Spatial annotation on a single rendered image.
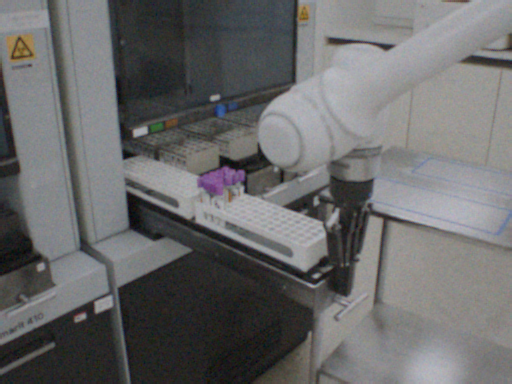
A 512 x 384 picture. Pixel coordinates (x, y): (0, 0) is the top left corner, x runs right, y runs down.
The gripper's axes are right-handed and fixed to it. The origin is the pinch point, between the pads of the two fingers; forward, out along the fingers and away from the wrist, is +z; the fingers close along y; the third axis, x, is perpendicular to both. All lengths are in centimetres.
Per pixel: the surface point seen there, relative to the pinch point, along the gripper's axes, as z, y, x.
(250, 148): -4, -33, -53
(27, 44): -40, 27, -55
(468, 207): -2.0, -41.0, 6.8
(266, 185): 5, -31, -46
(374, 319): 52, -57, -21
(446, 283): 80, -136, -28
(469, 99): 18, -229, -64
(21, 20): -44, 27, -55
